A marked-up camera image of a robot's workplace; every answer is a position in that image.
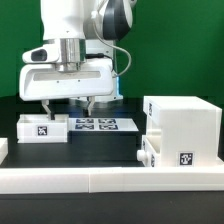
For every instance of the white drawer box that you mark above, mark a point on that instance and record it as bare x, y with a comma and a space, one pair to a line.
149, 154
40, 129

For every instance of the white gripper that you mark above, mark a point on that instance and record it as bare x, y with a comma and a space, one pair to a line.
39, 79

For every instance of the white front drawer box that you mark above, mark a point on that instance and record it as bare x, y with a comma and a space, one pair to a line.
149, 154

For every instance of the white marker sheet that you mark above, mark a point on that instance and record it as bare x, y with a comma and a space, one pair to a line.
102, 124

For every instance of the white left border rail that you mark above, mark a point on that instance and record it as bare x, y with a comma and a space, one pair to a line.
3, 149

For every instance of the white front border rail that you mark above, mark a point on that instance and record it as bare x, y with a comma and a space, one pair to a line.
94, 180

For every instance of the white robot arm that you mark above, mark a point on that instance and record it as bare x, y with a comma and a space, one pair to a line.
61, 68

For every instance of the white drawer cabinet frame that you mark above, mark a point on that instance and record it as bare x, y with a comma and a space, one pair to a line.
185, 129

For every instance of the white border rail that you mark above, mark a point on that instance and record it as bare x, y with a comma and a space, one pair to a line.
3, 149
94, 180

